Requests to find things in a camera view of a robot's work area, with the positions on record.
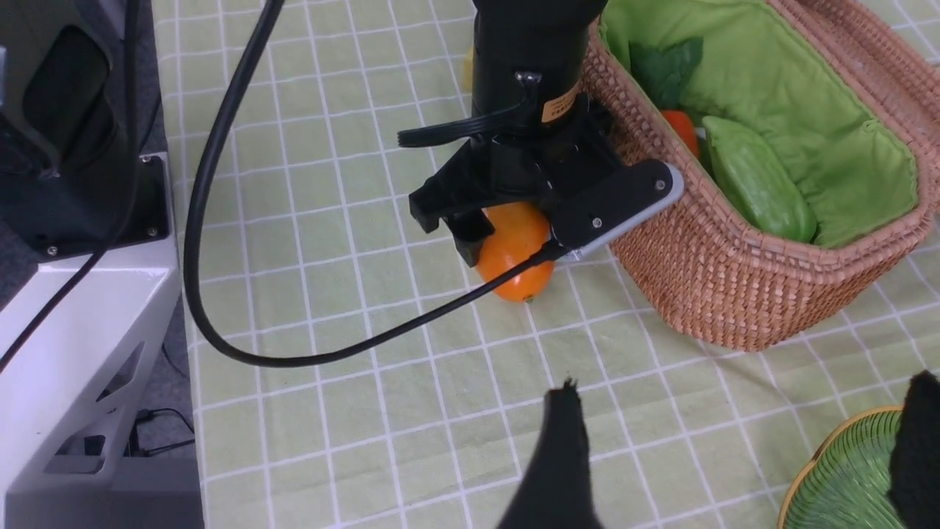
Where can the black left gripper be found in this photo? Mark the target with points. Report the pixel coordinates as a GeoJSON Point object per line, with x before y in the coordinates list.
{"type": "Point", "coordinates": [503, 168]}

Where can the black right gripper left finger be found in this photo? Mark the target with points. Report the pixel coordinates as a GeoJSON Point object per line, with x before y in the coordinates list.
{"type": "Point", "coordinates": [556, 489]}

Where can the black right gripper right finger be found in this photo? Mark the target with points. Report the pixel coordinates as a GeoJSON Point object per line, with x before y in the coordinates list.
{"type": "Point", "coordinates": [914, 463]}

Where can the orange yellow toy mango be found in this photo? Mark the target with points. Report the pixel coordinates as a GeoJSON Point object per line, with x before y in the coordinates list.
{"type": "Point", "coordinates": [520, 230]}

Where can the red orange toy carrot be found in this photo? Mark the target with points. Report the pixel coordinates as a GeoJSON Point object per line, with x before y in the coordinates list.
{"type": "Point", "coordinates": [663, 74]}

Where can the green toy cucumber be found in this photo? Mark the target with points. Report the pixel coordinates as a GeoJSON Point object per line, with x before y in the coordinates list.
{"type": "Point", "coordinates": [755, 182]}

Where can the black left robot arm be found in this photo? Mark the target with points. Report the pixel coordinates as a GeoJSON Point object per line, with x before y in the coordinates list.
{"type": "Point", "coordinates": [528, 65]}

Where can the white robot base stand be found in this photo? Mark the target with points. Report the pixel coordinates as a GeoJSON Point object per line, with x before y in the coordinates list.
{"type": "Point", "coordinates": [71, 395]}

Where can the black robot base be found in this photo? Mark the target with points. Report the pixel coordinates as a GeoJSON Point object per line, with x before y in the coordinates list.
{"type": "Point", "coordinates": [64, 151]}

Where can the green glass leaf plate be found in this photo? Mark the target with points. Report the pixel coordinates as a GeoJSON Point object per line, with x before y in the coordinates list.
{"type": "Point", "coordinates": [845, 484]}

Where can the yellow foam cube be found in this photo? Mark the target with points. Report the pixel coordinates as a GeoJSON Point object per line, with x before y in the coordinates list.
{"type": "Point", "coordinates": [467, 71]}

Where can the green checkered tablecloth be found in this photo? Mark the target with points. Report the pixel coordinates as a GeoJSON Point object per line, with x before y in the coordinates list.
{"type": "Point", "coordinates": [308, 247]}

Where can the woven wicker basket green lining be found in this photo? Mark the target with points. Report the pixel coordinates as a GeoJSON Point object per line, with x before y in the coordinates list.
{"type": "Point", "coordinates": [806, 133]}

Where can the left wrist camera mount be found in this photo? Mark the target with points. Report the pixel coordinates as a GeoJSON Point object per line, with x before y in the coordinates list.
{"type": "Point", "coordinates": [601, 211]}

